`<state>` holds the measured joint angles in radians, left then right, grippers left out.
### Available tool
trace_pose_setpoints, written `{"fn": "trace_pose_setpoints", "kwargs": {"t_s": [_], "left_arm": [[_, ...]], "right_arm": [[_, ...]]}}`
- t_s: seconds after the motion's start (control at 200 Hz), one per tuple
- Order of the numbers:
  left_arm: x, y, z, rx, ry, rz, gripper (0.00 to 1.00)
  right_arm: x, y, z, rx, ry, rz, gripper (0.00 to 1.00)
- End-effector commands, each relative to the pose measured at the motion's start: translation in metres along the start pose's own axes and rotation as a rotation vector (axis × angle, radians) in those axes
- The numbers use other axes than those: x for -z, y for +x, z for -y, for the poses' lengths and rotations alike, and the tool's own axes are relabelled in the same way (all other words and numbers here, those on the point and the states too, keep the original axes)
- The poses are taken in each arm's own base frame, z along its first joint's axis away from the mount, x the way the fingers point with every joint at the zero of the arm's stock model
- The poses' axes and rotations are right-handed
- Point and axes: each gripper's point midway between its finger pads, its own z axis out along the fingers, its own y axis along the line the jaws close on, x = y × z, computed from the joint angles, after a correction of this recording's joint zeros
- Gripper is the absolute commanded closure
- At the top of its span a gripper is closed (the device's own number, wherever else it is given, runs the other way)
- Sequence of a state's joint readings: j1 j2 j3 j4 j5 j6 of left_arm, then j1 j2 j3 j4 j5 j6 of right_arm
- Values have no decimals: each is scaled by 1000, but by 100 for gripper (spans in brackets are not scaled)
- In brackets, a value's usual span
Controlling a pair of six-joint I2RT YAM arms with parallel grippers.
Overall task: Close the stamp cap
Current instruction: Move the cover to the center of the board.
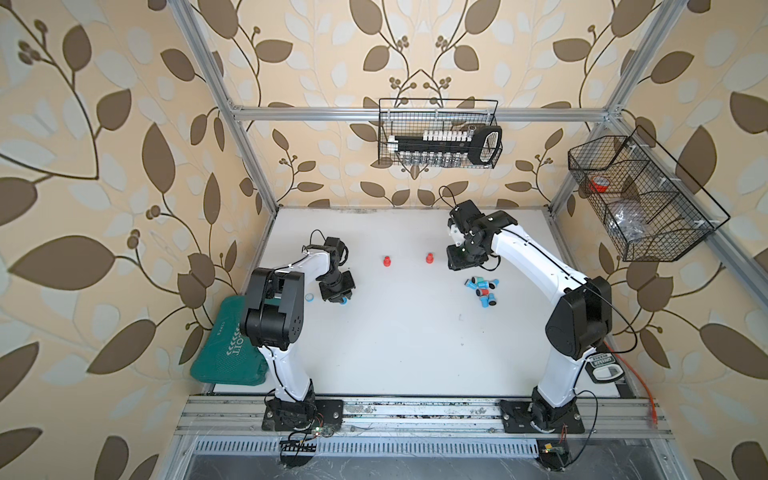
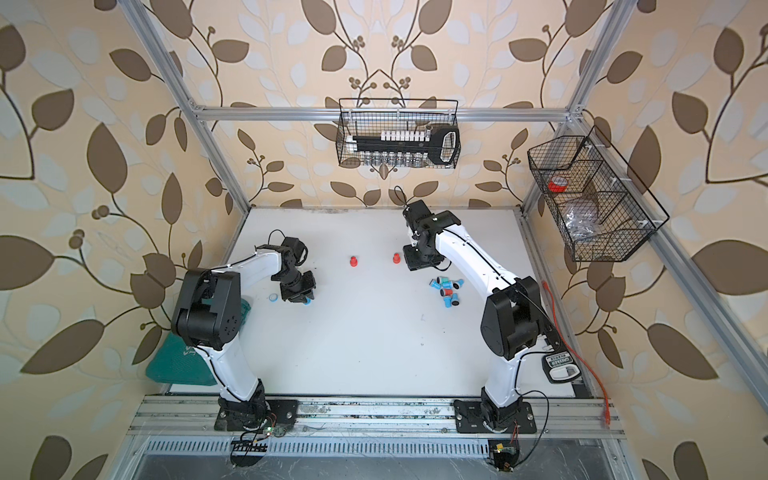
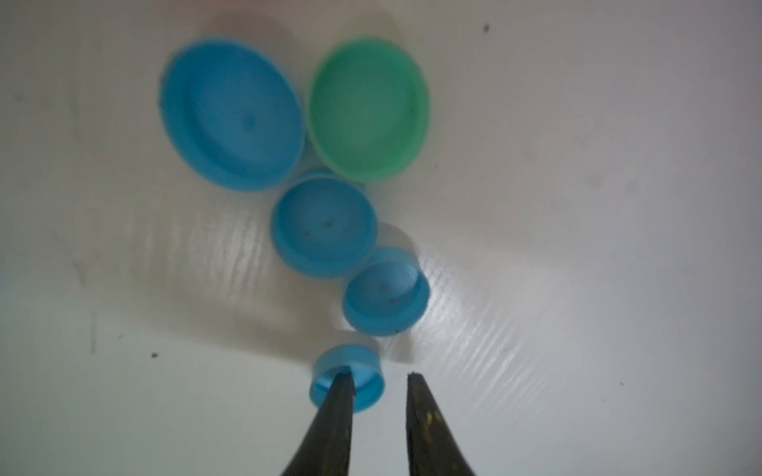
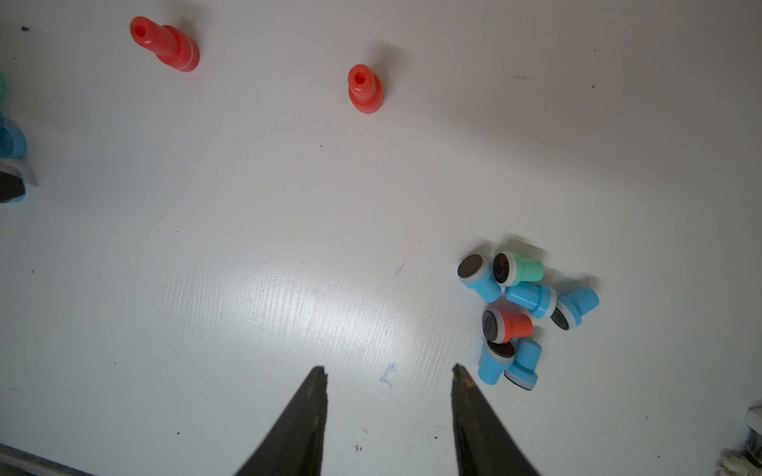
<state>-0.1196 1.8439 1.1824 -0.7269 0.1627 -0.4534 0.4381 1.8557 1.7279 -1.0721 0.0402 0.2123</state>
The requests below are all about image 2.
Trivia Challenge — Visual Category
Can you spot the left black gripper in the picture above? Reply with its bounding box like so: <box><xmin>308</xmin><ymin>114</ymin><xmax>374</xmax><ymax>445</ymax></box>
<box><xmin>275</xmin><ymin>269</ymin><xmax>317</xmax><ymax>302</ymax></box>

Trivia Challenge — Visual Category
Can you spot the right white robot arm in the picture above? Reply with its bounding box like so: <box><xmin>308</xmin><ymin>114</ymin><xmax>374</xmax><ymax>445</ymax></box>
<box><xmin>404</xmin><ymin>217</ymin><xmax>563</xmax><ymax>409</ymax></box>

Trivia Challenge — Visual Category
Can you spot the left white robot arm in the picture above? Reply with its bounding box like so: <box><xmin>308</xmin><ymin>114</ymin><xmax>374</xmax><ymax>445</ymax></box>
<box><xmin>171</xmin><ymin>237</ymin><xmax>316</xmax><ymax>403</ymax></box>

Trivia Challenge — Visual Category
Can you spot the blue stamp front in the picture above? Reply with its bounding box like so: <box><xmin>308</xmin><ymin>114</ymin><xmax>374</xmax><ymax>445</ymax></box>
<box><xmin>443</xmin><ymin>294</ymin><xmax>460</xmax><ymax>308</ymax></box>

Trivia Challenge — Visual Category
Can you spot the black white tool in basket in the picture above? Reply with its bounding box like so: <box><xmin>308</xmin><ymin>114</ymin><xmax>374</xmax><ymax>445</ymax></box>
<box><xmin>337</xmin><ymin>126</ymin><xmax>461</xmax><ymax>166</ymax></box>

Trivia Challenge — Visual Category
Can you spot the green cloth bag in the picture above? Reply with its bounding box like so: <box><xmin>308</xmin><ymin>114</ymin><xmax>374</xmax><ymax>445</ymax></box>
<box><xmin>146</xmin><ymin>298</ymin><xmax>258</xmax><ymax>398</ymax></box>

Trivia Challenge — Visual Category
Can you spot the red tape roll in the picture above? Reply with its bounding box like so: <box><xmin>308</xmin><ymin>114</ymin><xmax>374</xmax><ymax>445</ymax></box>
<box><xmin>547</xmin><ymin>175</ymin><xmax>569</xmax><ymax>194</ymax></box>

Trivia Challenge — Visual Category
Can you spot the clear plastic bag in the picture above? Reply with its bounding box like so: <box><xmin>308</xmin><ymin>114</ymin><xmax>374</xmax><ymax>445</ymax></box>
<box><xmin>563</xmin><ymin>199</ymin><xmax>605</xmax><ymax>241</ymax></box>

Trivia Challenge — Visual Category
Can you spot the handheld label device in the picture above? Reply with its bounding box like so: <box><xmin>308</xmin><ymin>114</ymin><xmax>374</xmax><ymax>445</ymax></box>
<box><xmin>542</xmin><ymin>351</ymin><xmax>582</xmax><ymax>384</ymax></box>

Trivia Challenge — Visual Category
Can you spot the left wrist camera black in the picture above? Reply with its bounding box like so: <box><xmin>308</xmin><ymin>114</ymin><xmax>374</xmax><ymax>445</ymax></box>
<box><xmin>281</xmin><ymin>237</ymin><xmax>308</xmax><ymax>266</ymax></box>

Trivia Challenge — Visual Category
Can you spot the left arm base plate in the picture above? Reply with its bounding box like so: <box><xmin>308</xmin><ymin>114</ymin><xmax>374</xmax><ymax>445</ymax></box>
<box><xmin>214</xmin><ymin>398</ymin><xmax>299</xmax><ymax>436</ymax></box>

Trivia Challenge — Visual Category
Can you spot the black wire basket back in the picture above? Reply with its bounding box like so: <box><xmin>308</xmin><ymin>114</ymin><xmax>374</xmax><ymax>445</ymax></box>
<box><xmin>335</xmin><ymin>96</ymin><xmax>461</xmax><ymax>169</ymax></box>

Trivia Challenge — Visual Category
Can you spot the black wire basket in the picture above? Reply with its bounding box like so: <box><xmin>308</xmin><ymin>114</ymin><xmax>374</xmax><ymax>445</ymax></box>
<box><xmin>527</xmin><ymin>126</ymin><xmax>670</xmax><ymax>262</ymax></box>
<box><xmin>335</xmin><ymin>96</ymin><xmax>461</xmax><ymax>169</ymax></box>

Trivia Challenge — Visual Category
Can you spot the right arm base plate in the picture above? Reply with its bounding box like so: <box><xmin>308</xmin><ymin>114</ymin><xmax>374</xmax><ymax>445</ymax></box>
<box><xmin>453</xmin><ymin>400</ymin><xmax>537</xmax><ymax>435</ymax></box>

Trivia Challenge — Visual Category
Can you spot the black wire basket right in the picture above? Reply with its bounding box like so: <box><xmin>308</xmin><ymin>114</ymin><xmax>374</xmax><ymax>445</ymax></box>
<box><xmin>527</xmin><ymin>126</ymin><xmax>670</xmax><ymax>262</ymax></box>

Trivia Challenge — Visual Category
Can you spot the aluminium rail front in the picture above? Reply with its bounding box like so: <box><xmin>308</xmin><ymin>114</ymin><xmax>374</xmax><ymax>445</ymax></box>
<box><xmin>128</xmin><ymin>394</ymin><xmax>626</xmax><ymax>440</ymax></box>

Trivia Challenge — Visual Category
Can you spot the red cable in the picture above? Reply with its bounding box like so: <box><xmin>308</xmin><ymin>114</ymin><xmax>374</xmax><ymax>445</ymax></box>
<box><xmin>539</xmin><ymin>280</ymin><xmax>612</xmax><ymax>427</ymax></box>

